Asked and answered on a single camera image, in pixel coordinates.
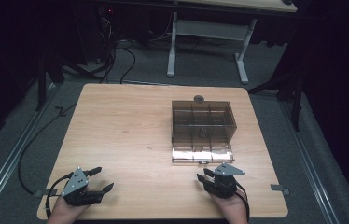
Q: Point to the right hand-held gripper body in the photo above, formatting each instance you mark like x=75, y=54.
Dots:
x=224, y=183

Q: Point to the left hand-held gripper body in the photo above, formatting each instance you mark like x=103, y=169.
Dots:
x=75, y=183

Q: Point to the person's right hand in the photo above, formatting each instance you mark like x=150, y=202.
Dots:
x=232, y=207

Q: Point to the person's left hand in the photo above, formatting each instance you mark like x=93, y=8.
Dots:
x=65, y=211

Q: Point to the transparent brown compartment box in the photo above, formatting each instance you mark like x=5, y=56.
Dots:
x=203, y=130

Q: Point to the small round grey cap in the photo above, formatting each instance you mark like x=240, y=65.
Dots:
x=198, y=99

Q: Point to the black metal stand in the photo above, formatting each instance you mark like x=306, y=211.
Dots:
x=42, y=84
x=290, y=87

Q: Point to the white-legged background desk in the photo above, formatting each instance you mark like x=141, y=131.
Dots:
x=210, y=29

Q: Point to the grey metal table bracket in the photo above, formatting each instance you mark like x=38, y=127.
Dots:
x=279, y=188
x=45, y=193

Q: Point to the metal floor rail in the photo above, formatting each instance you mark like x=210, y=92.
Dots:
x=311, y=165
x=11, y=161

